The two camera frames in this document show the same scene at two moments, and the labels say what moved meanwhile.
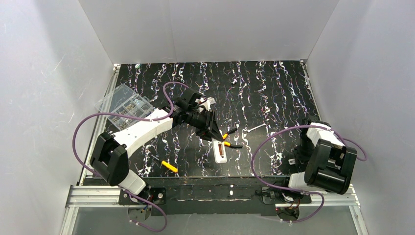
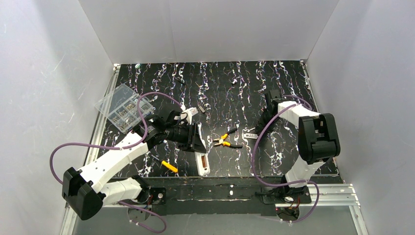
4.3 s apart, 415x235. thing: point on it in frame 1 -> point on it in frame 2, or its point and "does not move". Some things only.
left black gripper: [209, 122] -> [192, 137]
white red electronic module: [219, 151] -> [202, 158]
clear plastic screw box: [123, 100] does not move
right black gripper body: [298, 153] -> [270, 98]
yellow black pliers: [228, 144] does not move
